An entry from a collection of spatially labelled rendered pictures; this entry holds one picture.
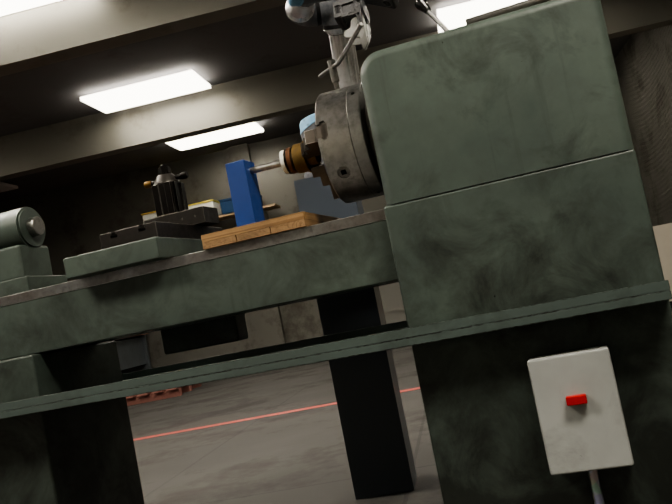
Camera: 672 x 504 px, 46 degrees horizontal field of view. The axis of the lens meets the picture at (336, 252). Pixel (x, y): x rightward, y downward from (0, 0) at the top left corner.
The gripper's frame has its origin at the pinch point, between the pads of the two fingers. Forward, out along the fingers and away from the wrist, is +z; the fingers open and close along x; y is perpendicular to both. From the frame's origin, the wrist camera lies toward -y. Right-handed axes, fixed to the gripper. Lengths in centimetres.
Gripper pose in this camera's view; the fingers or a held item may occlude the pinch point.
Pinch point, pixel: (366, 44)
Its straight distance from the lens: 218.7
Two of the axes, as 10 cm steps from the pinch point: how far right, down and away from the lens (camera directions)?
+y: -9.4, 2.0, 2.8
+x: -3.4, -3.3, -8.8
